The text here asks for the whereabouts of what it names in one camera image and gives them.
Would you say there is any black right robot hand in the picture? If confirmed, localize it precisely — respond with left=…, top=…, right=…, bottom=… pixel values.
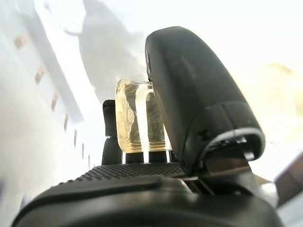
left=10, top=26, right=285, bottom=227

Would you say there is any clear tea bottle green label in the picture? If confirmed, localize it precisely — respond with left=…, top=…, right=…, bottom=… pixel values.
left=115, top=79, right=175, bottom=152

